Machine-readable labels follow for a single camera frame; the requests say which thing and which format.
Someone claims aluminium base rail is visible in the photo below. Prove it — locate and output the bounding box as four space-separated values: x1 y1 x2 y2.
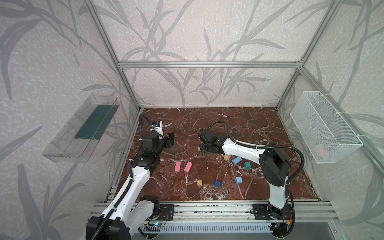
160 200 340 223

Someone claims teal cube block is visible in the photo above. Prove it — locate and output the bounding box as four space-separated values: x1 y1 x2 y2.
244 162 252 170

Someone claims clear plastic wall tray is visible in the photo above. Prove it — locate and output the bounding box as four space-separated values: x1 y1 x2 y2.
42 94 120 163

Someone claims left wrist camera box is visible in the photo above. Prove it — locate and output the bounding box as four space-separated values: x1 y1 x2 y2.
151 121 164 137

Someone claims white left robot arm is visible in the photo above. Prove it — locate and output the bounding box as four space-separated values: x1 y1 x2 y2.
86 127 175 240

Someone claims white wire mesh basket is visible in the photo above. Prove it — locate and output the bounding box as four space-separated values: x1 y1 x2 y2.
290 91 364 164

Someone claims aluminium enclosure frame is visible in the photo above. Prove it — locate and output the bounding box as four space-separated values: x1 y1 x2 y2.
95 1 384 206

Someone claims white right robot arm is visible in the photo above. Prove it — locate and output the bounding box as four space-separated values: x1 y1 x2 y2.
198 128 305 220

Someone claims light blue long block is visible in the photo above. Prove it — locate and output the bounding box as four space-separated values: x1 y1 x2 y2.
232 157 243 165

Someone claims pink block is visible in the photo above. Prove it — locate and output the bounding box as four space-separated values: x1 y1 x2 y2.
175 161 181 172
184 162 193 173

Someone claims pink object in basket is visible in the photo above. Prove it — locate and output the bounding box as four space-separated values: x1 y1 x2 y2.
314 144 329 158

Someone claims light blue cube block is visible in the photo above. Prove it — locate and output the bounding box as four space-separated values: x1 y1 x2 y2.
236 177 243 184

